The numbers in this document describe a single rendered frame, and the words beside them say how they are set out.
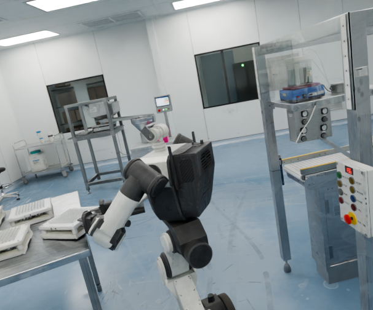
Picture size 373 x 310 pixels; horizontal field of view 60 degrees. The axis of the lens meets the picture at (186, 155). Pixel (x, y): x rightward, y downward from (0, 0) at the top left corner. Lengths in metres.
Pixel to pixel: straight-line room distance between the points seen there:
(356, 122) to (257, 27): 6.01
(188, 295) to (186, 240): 0.53
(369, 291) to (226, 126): 5.88
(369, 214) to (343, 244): 1.15
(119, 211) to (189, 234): 0.34
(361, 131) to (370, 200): 0.26
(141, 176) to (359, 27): 0.94
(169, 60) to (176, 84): 0.52
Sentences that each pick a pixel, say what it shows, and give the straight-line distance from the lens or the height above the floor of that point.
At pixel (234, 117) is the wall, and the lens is 7.19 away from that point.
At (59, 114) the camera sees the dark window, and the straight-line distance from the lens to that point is 7.86.
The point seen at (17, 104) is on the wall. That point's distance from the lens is 8.28.
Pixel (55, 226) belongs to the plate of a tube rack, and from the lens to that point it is 1.83.
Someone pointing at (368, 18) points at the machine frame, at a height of 1.62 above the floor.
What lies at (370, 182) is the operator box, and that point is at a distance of 1.31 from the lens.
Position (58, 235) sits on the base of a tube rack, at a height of 0.89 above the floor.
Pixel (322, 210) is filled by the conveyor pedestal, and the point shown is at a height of 0.56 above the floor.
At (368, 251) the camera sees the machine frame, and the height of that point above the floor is 0.72.
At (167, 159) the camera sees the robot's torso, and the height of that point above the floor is 1.24.
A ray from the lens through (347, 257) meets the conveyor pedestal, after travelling 2.54.
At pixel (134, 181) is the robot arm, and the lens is 1.21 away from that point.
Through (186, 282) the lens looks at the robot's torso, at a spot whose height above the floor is 0.48.
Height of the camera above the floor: 1.54
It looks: 13 degrees down
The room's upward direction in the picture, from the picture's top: 11 degrees counter-clockwise
